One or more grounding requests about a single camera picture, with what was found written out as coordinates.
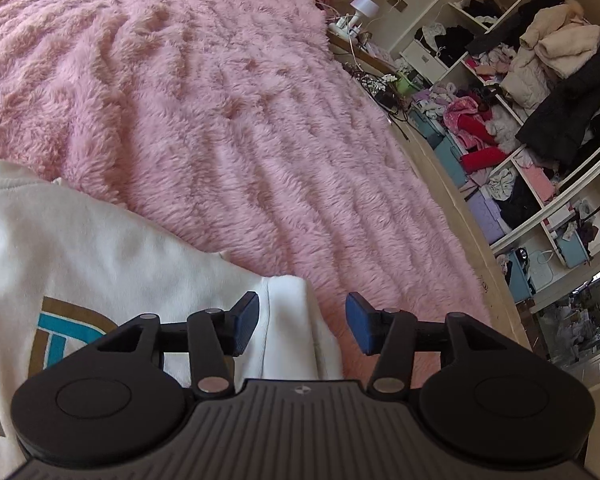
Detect white printed sweatshirt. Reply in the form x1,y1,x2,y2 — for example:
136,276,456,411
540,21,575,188
0,160,342,479

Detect teal storage box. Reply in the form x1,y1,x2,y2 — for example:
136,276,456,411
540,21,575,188
408,108,468,188

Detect red garment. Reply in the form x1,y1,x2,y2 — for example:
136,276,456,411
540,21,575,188
457,115,507,174

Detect pink fluffy blanket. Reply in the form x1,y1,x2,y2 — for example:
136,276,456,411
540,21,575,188
0,0,489,378

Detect black coat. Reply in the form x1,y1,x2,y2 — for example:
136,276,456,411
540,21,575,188
516,50,600,171

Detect wooden bedside table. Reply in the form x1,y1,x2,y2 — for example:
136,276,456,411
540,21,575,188
326,30,399,91

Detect white open wardrobe shelves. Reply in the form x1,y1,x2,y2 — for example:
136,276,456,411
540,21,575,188
396,0,600,309

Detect white table lamp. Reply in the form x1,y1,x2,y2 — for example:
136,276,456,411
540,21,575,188
328,0,379,38

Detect cream fleece jacket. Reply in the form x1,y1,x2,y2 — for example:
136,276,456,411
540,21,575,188
501,0,600,115

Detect black cable bundle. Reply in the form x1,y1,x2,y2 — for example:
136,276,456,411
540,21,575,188
356,71,406,116

